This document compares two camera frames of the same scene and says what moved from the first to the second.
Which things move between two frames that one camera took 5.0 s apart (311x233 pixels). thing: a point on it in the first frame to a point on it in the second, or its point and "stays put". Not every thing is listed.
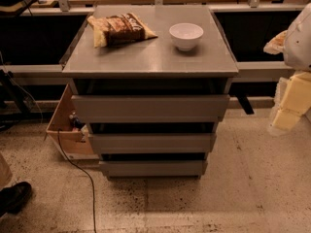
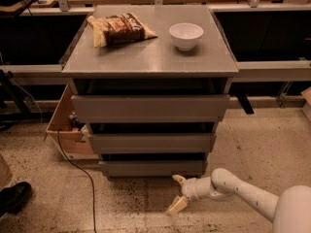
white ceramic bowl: [185, 35] stays put
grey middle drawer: [153, 144] stays put
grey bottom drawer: [154, 169] stays put
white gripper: [298, 46] to [189, 189]
